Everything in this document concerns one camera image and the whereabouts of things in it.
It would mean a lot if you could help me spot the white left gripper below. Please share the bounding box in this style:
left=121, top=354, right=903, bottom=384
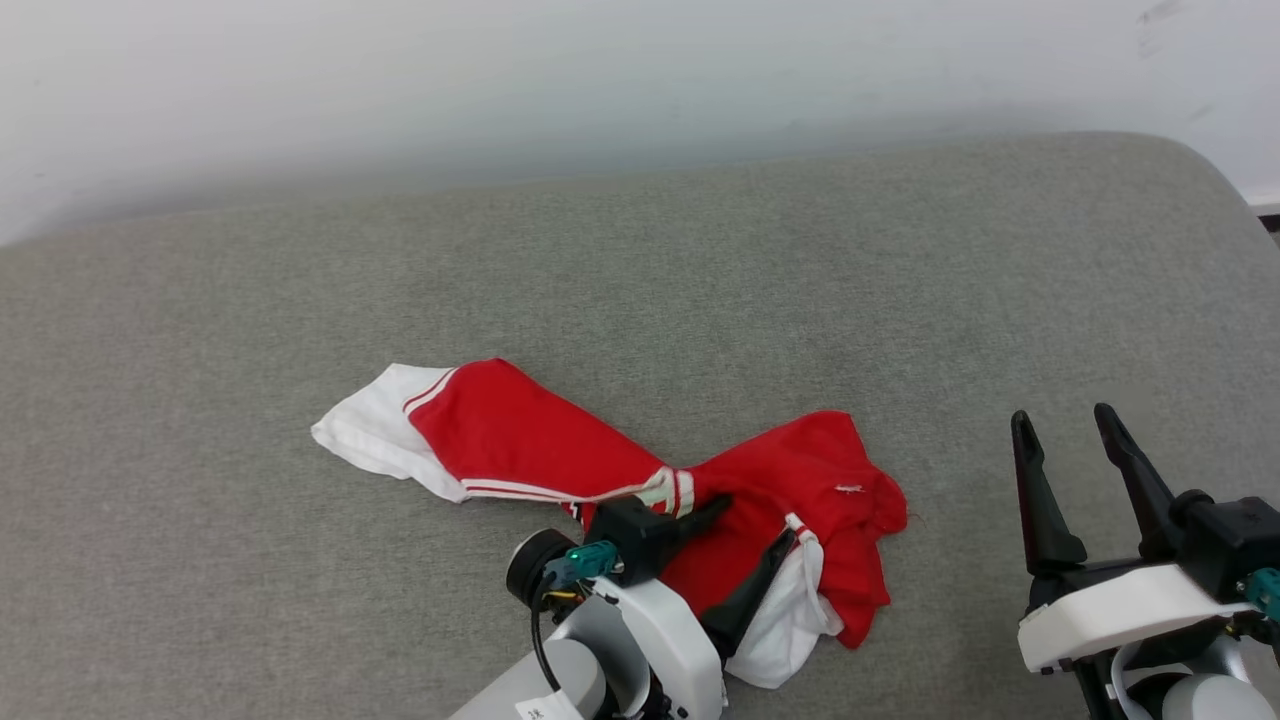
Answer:
left=588, top=493, right=799, bottom=720

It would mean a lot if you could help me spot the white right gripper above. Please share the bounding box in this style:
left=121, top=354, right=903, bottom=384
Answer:
left=1011, top=402, right=1259, bottom=676

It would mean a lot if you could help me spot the red white basketball jersey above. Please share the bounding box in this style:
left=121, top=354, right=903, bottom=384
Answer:
left=310, top=358, right=909, bottom=691

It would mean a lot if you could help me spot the teal left camera connector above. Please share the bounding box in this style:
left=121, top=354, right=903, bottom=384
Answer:
left=545, top=540, right=619, bottom=589

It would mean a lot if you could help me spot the teal camera connector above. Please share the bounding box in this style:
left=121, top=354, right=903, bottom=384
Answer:
left=1245, top=568, right=1280, bottom=621
left=545, top=540, right=619, bottom=589

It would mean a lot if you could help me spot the teal right camera connector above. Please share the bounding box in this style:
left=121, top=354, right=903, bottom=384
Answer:
left=1245, top=568, right=1280, bottom=621

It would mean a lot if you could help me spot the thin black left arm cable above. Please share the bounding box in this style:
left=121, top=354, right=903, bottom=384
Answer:
left=530, top=585, right=566, bottom=696

